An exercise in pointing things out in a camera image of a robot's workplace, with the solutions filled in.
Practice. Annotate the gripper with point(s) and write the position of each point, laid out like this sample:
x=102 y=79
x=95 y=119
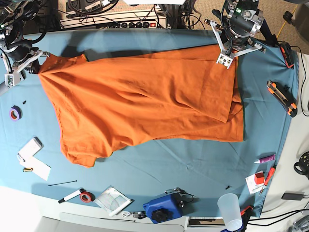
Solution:
x=232 y=46
x=18 y=59

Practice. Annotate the blue plastic box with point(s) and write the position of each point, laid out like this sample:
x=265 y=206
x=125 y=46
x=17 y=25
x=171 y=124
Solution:
x=163 y=209

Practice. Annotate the grey remote control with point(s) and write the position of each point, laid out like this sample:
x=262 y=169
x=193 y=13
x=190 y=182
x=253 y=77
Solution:
x=3 y=88

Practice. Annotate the red screwdriver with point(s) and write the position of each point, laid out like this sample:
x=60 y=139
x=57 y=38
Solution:
x=268 y=178

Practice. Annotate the small red cube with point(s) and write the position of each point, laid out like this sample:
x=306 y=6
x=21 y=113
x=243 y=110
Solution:
x=259 y=178

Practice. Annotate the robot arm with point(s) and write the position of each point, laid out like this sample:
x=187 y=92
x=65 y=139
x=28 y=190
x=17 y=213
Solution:
x=13 y=17
x=239 y=20

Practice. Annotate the purple glue tube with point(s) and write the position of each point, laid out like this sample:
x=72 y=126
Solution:
x=266 y=159

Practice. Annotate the blue table cloth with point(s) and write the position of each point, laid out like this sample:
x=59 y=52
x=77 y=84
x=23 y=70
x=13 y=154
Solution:
x=207 y=169

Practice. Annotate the rolled printed paper sheet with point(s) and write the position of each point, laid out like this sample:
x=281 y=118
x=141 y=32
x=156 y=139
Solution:
x=112 y=201

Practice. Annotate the small gold battery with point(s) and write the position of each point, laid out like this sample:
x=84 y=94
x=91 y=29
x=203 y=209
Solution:
x=27 y=169

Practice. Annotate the white paper leaflet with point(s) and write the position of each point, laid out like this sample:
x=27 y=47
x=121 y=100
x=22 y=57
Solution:
x=252 y=187

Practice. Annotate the white marker pen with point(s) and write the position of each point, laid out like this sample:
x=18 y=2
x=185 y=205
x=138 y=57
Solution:
x=72 y=195

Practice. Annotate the white paper card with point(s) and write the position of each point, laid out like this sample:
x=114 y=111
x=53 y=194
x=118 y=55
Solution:
x=39 y=168

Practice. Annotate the purple tape roll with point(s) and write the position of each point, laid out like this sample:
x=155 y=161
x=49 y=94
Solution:
x=15 y=113

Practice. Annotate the silver carabiner keys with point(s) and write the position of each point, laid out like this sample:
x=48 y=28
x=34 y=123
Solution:
x=138 y=215

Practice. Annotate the white power strip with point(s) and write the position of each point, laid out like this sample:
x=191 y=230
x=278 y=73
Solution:
x=146 y=19

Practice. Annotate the black power adapter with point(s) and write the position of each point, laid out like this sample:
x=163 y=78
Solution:
x=292 y=196

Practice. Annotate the orange black utility knife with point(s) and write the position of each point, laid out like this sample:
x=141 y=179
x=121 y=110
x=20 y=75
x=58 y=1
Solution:
x=283 y=96

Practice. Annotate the orange t-shirt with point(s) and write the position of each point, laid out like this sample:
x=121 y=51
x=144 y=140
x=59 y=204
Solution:
x=107 y=104

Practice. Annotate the red tape roll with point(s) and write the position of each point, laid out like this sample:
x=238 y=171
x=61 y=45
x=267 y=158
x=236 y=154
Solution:
x=87 y=197

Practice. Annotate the orange black clamp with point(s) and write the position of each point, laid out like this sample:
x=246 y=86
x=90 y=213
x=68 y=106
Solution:
x=287 y=53

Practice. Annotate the black zip tie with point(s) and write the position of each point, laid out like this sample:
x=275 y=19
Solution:
x=62 y=183

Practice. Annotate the black round dotted object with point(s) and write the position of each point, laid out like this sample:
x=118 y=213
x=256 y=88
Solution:
x=302 y=166

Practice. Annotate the white phone box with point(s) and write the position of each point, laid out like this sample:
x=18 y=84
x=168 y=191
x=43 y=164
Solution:
x=33 y=146

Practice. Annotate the translucent plastic cup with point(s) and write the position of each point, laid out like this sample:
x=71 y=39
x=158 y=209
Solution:
x=229 y=208

